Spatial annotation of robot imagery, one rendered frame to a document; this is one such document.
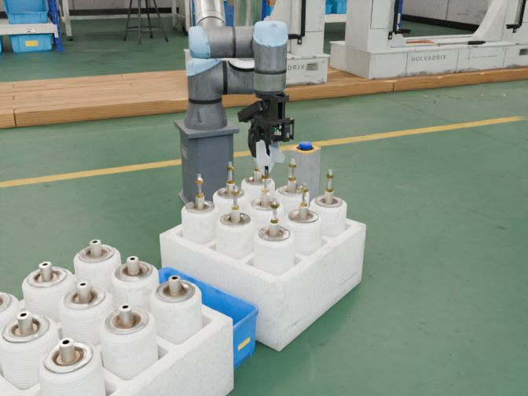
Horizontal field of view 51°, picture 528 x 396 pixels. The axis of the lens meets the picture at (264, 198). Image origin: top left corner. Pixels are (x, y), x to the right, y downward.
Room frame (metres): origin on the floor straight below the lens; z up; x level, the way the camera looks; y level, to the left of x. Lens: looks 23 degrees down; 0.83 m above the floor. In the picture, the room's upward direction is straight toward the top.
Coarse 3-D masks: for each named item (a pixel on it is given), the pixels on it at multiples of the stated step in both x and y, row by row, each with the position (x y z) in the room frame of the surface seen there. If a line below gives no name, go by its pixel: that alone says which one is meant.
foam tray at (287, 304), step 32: (352, 224) 1.32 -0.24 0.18; (192, 256) 1.18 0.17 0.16; (224, 256) 1.14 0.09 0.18; (320, 256) 1.15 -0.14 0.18; (352, 256) 1.27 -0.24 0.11; (224, 288) 1.12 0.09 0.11; (256, 288) 1.06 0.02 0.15; (288, 288) 1.04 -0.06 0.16; (320, 288) 1.15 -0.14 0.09; (256, 320) 1.06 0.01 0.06; (288, 320) 1.04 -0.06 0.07
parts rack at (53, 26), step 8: (48, 0) 5.96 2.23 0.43; (56, 8) 5.47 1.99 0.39; (56, 16) 5.47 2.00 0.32; (0, 24) 5.34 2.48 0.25; (8, 24) 5.34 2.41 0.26; (16, 24) 5.35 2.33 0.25; (24, 24) 5.36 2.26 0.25; (32, 24) 5.39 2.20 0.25; (40, 24) 5.41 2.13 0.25; (48, 24) 5.44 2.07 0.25; (56, 24) 5.47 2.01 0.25; (0, 32) 5.27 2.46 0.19; (8, 32) 5.29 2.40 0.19; (16, 32) 5.32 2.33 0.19; (24, 32) 5.35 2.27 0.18; (32, 32) 5.37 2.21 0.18; (40, 32) 5.40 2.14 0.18; (48, 32) 5.43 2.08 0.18; (56, 32) 5.46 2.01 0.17; (56, 40) 5.46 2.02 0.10
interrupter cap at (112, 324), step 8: (112, 312) 0.81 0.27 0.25; (136, 312) 0.81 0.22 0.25; (144, 312) 0.81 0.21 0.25; (112, 320) 0.79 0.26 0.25; (136, 320) 0.79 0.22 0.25; (144, 320) 0.79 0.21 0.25; (112, 328) 0.76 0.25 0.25; (120, 328) 0.76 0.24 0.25; (128, 328) 0.76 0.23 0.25; (136, 328) 0.76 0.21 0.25
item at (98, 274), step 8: (80, 264) 0.99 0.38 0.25; (88, 264) 0.98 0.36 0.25; (96, 264) 0.98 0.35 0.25; (104, 264) 0.99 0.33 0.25; (112, 264) 1.00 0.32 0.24; (120, 264) 1.03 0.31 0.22; (80, 272) 0.98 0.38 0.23; (88, 272) 0.97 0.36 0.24; (96, 272) 0.98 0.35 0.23; (104, 272) 0.98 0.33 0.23; (80, 280) 0.98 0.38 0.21; (88, 280) 0.98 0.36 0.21; (96, 280) 0.98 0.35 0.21; (104, 280) 0.98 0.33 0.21; (104, 288) 0.98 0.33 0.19
